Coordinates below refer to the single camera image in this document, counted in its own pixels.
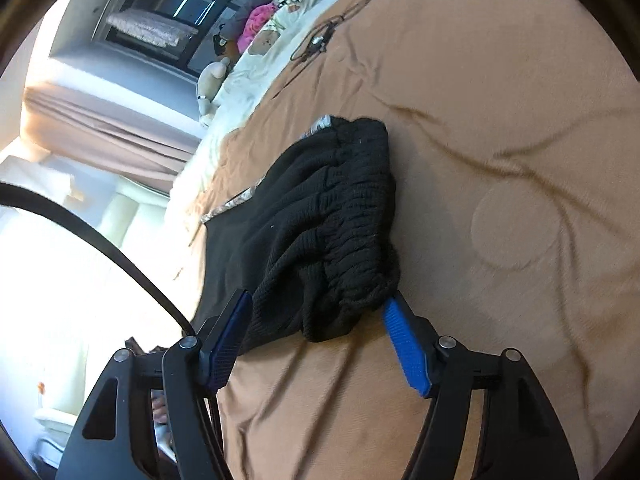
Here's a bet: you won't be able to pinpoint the pink plush toy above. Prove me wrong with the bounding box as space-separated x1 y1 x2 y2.
237 4 279 54

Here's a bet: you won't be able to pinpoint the brown bed blanket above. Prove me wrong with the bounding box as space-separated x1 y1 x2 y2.
170 0 640 480

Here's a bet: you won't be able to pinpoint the dark framed window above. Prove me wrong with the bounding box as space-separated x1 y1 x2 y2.
91 0 268 70

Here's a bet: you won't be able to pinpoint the cream plush toy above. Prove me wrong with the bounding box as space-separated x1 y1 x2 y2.
196 57 234 127

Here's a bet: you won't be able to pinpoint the white fluffy duvet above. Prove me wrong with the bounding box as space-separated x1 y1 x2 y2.
165 0 362 222

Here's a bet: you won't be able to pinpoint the thick black cable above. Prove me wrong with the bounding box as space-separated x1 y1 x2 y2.
0 181 197 337

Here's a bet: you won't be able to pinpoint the beige curtain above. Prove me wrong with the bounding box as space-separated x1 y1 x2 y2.
22 84 202 197

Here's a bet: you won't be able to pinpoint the tangled thin black cable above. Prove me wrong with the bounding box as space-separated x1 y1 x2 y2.
272 0 382 99

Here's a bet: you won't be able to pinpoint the white cushioned sofa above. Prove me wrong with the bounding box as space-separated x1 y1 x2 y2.
75 180 173 281

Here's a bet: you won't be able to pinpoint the black knit pants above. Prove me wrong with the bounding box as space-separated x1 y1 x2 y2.
191 116 402 358

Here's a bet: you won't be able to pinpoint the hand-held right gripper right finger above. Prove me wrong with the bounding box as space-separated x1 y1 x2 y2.
382 294 581 480

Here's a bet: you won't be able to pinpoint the dark plush toy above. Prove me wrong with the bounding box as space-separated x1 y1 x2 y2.
212 34 239 59

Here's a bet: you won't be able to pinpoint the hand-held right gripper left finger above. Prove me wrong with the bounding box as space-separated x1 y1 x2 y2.
55 289 254 480

